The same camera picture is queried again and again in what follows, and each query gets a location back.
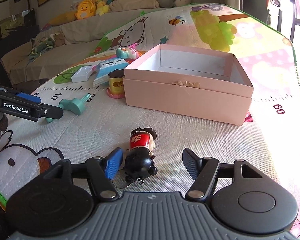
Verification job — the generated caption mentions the black haired doll keychain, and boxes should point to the black haired doll keychain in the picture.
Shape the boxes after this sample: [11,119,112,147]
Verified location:
[123,127,158,185]

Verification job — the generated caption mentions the teal plastic toy tool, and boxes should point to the teal plastic toy tool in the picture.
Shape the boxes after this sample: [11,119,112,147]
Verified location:
[57,93,91,115]

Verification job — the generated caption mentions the white power adapter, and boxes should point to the white power adapter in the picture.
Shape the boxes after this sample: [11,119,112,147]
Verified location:
[71,66,96,83]

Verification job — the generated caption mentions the blue white tissue pack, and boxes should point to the blue white tissue pack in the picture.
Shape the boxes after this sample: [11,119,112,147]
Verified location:
[93,57,129,87]

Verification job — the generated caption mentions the yellow cup toy pink base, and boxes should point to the yellow cup toy pink base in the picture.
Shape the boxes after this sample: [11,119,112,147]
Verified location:
[107,69,125,99]

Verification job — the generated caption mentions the teal round toy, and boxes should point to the teal round toy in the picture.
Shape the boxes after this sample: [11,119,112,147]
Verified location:
[116,47,139,60]

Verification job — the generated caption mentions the beige covered sofa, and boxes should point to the beige covered sofa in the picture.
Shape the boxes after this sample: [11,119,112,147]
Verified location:
[0,3,191,86]

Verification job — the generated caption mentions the green cloth on sofa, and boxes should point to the green cloth on sofa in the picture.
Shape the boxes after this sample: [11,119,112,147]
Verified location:
[28,37,55,62]

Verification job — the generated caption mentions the cartoon play mat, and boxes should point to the cartoon play mat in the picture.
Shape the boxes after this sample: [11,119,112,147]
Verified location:
[0,4,300,239]

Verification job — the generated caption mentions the pink cardboard box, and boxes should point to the pink cardboard box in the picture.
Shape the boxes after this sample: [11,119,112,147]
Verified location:
[123,44,254,125]

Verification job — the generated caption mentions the yellow duck plush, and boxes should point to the yellow duck plush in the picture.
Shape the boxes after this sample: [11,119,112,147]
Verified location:
[75,0,96,20]

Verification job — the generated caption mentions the small yellow plush toy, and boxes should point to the small yellow plush toy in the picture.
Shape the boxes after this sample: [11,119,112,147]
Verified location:
[93,0,110,16]

